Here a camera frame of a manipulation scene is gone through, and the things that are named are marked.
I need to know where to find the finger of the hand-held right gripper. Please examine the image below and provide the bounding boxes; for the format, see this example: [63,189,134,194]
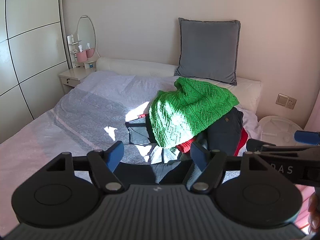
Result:
[246,138,277,153]
[294,130,320,146]

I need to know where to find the white panelled wardrobe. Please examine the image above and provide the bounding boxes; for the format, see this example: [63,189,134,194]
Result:
[0,0,73,144]

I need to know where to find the small white vanity shelf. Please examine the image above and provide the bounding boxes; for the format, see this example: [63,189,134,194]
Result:
[66,34,83,63]

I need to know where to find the white nightstand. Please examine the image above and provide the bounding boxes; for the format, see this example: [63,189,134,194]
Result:
[58,67,97,95]

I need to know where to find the dark cloth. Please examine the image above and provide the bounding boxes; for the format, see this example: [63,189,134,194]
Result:
[117,159,193,185]

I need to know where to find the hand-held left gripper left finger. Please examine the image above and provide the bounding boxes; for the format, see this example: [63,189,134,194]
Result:
[46,141,126,194]

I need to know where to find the wall socket plate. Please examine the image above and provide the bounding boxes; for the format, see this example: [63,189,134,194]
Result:
[276,93,297,110]

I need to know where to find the green knitted sweater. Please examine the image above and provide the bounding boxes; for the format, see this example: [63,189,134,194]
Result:
[149,77,239,149]

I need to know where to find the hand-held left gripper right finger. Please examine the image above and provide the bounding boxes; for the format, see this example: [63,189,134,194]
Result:
[187,142,276,193]

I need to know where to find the red garment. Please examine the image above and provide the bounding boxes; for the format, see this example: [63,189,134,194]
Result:
[138,113,249,156]

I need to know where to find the white round stool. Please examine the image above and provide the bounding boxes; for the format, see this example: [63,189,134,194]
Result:
[257,115,304,148]

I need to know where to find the oval vanity mirror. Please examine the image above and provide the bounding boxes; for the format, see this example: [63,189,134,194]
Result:
[76,15,101,59]

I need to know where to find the white garment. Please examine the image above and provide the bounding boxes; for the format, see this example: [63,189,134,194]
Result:
[149,144,181,165]

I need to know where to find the dark jeans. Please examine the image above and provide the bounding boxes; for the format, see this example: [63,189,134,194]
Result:
[207,107,244,156]

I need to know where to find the pink tissue box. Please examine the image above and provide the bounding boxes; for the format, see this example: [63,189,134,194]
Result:
[76,45,87,62]

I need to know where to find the grey square pillow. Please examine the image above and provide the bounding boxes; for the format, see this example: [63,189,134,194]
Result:
[174,17,241,86]

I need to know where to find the person's right hand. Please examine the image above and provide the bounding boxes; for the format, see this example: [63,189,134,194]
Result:
[307,193,320,234]

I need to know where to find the pink curtain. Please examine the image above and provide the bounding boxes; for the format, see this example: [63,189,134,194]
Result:
[305,97,320,132]

